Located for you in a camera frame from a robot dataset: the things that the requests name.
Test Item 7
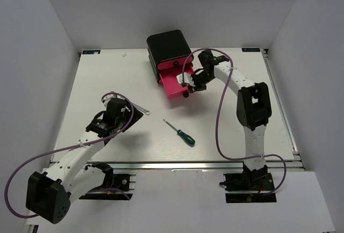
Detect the large green handle screwdriver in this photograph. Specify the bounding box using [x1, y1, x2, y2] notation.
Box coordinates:
[163, 119, 196, 147]

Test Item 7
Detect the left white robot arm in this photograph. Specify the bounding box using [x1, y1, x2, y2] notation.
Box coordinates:
[26, 97, 143, 224]

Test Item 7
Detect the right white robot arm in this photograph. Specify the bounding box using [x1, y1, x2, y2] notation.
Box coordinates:
[178, 48, 272, 190]

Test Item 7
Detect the silver wrench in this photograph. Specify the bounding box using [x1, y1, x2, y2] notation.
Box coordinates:
[132, 103, 150, 115]

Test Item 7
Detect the black drawer cabinet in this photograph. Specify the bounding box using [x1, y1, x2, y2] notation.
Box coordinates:
[146, 30, 191, 66]

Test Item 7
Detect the right blue label sticker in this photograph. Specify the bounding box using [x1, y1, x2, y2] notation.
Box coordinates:
[241, 48, 261, 53]

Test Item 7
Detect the blue label sticker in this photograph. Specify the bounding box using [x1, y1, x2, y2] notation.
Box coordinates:
[82, 49, 101, 55]
[241, 48, 261, 53]

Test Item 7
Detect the left blue label sticker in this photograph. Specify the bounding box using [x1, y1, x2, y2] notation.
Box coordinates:
[82, 49, 101, 55]

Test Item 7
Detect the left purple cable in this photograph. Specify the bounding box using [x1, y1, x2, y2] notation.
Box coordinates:
[4, 91, 135, 219]

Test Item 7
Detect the purple cable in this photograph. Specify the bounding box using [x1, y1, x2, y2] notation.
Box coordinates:
[4, 91, 135, 219]
[181, 48, 287, 195]

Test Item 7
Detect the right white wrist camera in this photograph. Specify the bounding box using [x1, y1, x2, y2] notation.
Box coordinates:
[176, 72, 195, 88]

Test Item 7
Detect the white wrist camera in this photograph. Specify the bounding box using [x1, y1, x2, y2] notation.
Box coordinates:
[176, 72, 195, 88]
[101, 91, 118, 106]

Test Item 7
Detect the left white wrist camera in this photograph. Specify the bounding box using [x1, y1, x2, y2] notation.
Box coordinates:
[101, 91, 118, 106]

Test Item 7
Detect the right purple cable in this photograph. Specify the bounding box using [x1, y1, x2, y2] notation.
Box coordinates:
[181, 48, 287, 195]

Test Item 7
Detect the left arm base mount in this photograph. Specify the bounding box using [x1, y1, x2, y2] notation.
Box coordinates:
[79, 171, 136, 201]

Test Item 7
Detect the aluminium table rail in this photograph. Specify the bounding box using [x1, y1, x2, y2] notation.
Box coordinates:
[51, 160, 304, 172]

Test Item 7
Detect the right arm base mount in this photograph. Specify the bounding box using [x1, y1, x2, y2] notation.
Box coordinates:
[219, 173, 277, 203]

